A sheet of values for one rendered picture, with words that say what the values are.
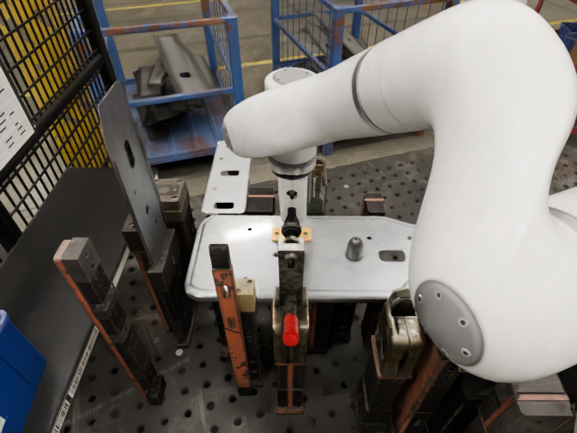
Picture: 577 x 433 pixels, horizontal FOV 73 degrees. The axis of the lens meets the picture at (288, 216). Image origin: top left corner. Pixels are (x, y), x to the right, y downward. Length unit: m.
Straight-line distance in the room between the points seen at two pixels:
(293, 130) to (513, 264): 0.34
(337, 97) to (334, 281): 0.42
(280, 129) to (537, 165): 0.33
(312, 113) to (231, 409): 0.69
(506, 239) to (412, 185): 1.26
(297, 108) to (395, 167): 1.09
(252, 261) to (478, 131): 0.58
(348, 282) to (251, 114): 0.38
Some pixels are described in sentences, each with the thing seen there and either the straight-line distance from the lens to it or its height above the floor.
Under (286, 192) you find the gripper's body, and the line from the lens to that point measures 0.69.
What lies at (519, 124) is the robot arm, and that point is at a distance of 0.28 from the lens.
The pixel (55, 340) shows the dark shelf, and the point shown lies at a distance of 0.75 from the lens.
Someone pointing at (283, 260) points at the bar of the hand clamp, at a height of 1.19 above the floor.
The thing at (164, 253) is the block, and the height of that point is 1.00.
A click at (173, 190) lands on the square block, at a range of 0.88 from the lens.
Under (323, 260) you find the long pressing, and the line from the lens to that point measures 0.79.
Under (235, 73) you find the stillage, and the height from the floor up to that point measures 0.65.
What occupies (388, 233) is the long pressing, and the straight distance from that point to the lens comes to 0.86.
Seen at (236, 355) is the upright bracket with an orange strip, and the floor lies 0.89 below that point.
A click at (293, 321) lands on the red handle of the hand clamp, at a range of 0.55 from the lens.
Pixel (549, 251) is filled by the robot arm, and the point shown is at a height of 1.45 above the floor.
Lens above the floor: 1.61
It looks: 44 degrees down
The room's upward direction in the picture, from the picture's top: straight up
